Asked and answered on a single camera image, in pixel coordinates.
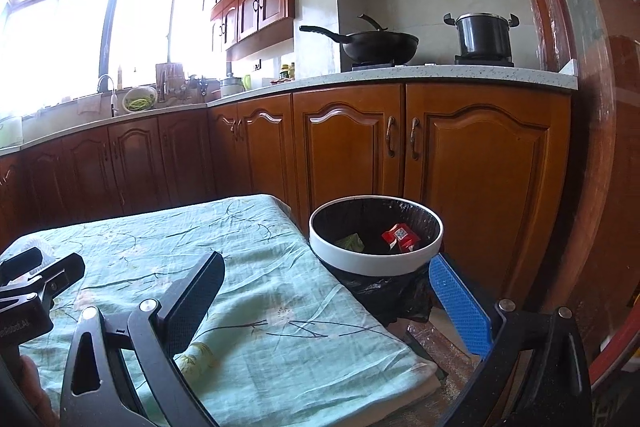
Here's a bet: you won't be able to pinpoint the wooden door frame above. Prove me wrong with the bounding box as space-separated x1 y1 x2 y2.
510 0 640 388

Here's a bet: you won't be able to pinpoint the white rimmed bin black liner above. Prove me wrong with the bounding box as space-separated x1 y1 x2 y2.
308 195 445 324

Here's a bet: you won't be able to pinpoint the black wok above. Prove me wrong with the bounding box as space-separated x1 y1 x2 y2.
299 13 420 64

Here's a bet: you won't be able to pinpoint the white lidded pot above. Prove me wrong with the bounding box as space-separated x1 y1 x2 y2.
219 73 245 98

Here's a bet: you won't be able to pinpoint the crinkled green wrapper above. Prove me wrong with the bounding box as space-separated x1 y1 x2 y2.
333 231 365 253

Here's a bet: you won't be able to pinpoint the knife rack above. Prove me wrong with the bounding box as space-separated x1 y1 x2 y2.
154 62 186 100

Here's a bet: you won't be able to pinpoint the colander with green vegetables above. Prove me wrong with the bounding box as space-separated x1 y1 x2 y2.
122 85 159 113

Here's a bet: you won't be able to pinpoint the person's left hand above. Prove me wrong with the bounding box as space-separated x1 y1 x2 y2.
16 353 60 427

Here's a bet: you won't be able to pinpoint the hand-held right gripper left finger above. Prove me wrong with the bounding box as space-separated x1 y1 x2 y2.
60 251 226 427

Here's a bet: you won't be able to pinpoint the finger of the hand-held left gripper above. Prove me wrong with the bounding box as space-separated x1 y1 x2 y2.
0 252 86 304
0 248 45 282

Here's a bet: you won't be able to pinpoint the pink dishcloth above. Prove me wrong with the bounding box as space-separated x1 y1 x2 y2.
75 95 104 116

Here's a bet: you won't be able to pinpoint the kitchen window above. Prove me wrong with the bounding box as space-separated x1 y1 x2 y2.
0 0 227 120

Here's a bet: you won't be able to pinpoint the speckled white countertop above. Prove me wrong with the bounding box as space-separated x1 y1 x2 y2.
0 66 579 158

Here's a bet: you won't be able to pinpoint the black stock pot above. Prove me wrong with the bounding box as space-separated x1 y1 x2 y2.
442 12 521 58

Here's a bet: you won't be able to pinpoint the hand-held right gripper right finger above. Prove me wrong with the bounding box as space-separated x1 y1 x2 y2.
428 254 594 427

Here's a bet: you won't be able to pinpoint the wooden base cabinets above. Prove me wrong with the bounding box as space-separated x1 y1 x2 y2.
0 82 573 308

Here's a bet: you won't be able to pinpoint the chrome sink faucet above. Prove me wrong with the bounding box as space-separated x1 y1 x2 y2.
96 74 121 118

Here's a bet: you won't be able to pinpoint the red foil pouch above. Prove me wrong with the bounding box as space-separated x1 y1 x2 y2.
380 223 421 254

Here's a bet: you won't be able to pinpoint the gas stove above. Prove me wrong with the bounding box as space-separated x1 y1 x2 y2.
350 54 516 70

